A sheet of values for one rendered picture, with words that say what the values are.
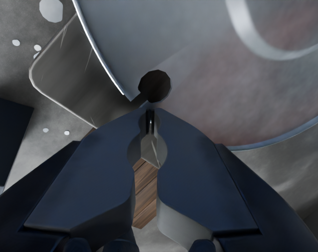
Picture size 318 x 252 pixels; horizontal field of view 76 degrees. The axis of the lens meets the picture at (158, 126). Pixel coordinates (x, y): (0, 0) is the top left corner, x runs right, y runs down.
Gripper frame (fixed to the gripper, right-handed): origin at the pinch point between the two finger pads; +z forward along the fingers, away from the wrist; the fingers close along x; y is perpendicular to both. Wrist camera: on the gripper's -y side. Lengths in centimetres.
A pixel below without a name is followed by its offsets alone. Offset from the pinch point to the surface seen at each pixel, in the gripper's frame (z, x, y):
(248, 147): 4.0, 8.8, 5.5
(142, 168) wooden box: 46, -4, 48
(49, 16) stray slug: 12.0, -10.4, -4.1
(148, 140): 1.5, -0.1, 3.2
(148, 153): 1.5, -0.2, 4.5
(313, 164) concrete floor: 137, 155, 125
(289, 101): 5.5, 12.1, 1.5
